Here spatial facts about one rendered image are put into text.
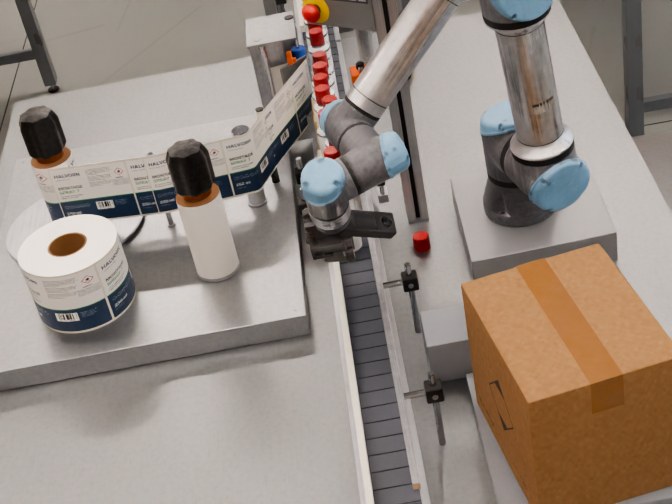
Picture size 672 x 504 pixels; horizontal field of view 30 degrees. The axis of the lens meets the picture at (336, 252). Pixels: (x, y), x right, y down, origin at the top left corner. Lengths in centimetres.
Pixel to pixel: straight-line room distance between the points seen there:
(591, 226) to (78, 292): 100
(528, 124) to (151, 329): 83
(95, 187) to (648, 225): 115
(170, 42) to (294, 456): 355
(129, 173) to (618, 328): 118
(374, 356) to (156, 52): 338
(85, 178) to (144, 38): 298
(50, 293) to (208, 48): 306
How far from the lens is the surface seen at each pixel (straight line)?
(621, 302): 197
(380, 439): 214
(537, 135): 227
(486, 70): 318
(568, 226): 250
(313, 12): 245
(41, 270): 248
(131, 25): 580
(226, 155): 266
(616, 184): 273
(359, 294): 243
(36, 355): 252
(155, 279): 261
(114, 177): 269
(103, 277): 248
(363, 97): 224
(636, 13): 403
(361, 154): 216
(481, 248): 248
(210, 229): 247
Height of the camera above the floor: 239
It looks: 36 degrees down
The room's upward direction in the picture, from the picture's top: 12 degrees counter-clockwise
